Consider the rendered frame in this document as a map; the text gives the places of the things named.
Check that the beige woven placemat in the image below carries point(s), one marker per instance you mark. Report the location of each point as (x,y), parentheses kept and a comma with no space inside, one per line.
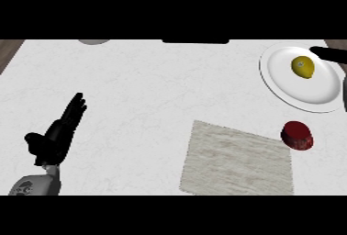
(236,162)

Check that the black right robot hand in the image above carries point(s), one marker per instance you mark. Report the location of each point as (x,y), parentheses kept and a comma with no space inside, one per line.
(332,54)

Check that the dark red can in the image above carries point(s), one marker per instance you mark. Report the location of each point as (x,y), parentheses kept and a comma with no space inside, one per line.
(296,135)

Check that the white round plate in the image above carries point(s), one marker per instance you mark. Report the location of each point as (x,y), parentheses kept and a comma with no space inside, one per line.
(307,88)

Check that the yellow lemon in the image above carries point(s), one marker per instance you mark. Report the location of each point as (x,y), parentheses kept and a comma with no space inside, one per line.
(302,66)

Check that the grey round object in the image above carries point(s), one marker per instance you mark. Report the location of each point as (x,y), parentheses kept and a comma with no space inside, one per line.
(93,42)

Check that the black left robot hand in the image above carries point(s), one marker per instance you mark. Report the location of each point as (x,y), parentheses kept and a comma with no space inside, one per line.
(53,140)

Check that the black flat appliance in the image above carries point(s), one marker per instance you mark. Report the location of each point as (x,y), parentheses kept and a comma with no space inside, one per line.
(194,41)

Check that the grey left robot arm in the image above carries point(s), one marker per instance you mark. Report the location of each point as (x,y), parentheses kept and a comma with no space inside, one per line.
(35,185)

